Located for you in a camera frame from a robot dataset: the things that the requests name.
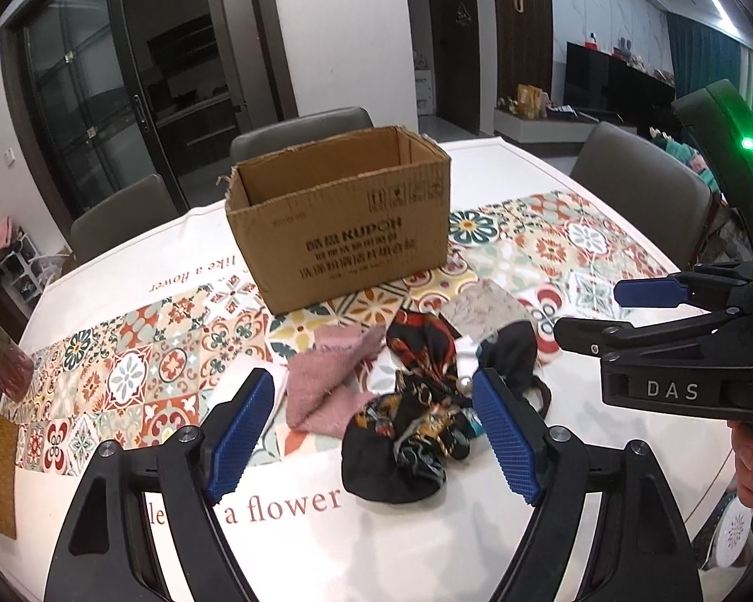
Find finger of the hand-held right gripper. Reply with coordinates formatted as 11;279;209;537
613;263;753;313
553;310;753;363

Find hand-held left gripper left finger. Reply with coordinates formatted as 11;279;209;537
44;367;277;602

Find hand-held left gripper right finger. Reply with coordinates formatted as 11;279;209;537
470;367;704;602

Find black cloth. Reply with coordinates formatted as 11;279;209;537
477;320;553;421

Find small white cloth with pearl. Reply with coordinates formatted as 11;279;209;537
455;335;485;397

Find pink fuzzy cloth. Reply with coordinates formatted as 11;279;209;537
285;326;387;436

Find black floral scarf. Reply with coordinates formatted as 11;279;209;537
342;310;478;506

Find beige floral cloth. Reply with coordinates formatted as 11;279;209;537
442;279;529;335

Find brown cardboard box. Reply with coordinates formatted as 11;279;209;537
226;125;453;316

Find grey dining chair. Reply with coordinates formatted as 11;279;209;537
69;174;180;262
229;106;375;165
568;120;714;272

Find colourful clothes pile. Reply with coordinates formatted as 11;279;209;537
649;128;730;190

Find white perforated round object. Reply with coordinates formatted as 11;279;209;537
696;495;753;573

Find white television cabinet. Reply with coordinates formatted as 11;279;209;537
492;106;604;142

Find black television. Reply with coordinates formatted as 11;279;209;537
565;41;680;124

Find yellow packages on cabinet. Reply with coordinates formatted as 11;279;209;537
502;84;552;119

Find teal curtain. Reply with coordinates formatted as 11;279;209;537
665;9;753;102

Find pink glass vase dried flowers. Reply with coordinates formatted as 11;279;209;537
0;291;36;403

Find shoe rack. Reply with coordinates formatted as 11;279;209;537
0;213;59;322

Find dark interior door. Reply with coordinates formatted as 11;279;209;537
427;0;498;134

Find dark glass sliding door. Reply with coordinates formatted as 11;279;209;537
0;0;285;215

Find dark wood panel gold handle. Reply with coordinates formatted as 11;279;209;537
489;0;554;134

